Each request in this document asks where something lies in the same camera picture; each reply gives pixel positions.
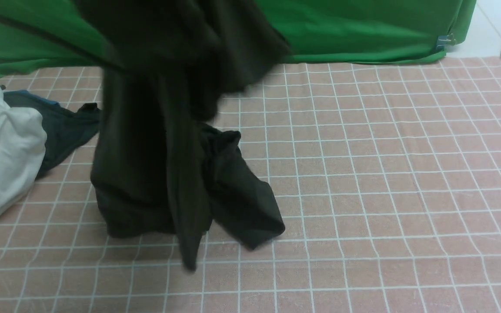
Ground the dark gray long-sleeve top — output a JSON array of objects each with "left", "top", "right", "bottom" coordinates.
[{"left": 73, "top": 0, "right": 290, "bottom": 272}]

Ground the metal binder clip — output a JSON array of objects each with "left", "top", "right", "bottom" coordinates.
[{"left": 435, "top": 33, "right": 457, "bottom": 51}]

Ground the pink checkered tablecloth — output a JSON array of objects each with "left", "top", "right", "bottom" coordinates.
[{"left": 0, "top": 58, "right": 501, "bottom": 313}]

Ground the dark teal garment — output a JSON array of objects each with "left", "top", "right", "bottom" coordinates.
[{"left": 3, "top": 91, "right": 101, "bottom": 179}]

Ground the blue garment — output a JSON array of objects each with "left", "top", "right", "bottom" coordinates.
[{"left": 13, "top": 90, "right": 61, "bottom": 107}]

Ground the green backdrop cloth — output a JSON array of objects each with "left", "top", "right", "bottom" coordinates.
[{"left": 0, "top": 0, "right": 476, "bottom": 78}]

